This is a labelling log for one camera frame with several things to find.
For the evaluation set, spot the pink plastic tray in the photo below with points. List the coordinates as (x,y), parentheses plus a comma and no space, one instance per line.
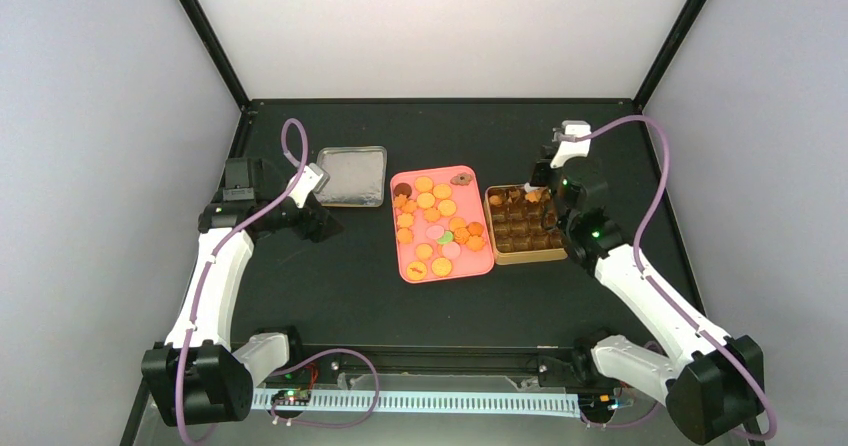
(410,223)

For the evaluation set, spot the silver metal tin lid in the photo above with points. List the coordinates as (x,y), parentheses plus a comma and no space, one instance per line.
(356,176)

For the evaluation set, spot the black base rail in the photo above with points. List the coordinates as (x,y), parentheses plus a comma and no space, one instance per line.
(552,366)

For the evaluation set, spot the dark chocolate round cookie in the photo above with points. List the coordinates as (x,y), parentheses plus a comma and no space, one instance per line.
(402,189)

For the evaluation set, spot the green sandwich cookie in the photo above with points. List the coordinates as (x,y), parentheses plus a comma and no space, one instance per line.
(446,238)

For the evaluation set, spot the pink sandwich cookie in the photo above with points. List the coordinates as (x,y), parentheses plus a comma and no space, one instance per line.
(435,232)
(450,250)

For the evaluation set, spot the gold cookie tin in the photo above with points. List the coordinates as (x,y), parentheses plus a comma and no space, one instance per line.
(522,232)

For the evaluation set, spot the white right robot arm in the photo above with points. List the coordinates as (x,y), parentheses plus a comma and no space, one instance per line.
(708,381)

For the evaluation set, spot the white slotted cable duct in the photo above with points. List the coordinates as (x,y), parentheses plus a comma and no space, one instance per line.
(430,402)

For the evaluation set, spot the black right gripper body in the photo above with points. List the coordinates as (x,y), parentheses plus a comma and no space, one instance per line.
(535,180)

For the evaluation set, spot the chocolate chip round cookie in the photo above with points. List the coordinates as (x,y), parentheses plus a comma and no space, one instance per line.
(475,229)

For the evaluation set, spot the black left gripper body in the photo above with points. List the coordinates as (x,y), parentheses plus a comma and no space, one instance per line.
(302,228)

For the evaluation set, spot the yellow biscuit red cross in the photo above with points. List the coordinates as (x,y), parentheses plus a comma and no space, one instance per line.
(416,271)

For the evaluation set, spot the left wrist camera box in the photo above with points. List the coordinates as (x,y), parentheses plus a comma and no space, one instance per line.
(311,180)

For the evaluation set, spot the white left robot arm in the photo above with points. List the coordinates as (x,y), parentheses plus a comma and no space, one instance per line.
(197,376)

